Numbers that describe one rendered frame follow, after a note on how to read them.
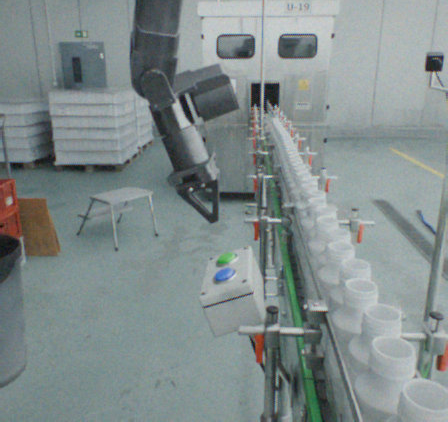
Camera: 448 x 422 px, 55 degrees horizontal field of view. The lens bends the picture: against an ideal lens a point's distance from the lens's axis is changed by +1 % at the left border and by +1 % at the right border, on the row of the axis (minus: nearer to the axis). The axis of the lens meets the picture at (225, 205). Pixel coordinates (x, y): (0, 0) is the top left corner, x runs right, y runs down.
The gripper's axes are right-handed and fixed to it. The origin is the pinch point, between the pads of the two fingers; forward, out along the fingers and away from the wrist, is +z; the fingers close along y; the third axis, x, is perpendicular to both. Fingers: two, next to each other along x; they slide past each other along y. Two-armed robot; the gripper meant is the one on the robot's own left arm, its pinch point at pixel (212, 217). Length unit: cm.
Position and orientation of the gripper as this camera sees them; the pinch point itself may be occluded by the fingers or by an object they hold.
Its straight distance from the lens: 68.6
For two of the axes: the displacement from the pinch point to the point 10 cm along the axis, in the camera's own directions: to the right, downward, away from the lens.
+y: 0.6, -2.9, 9.5
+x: -9.4, 3.2, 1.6
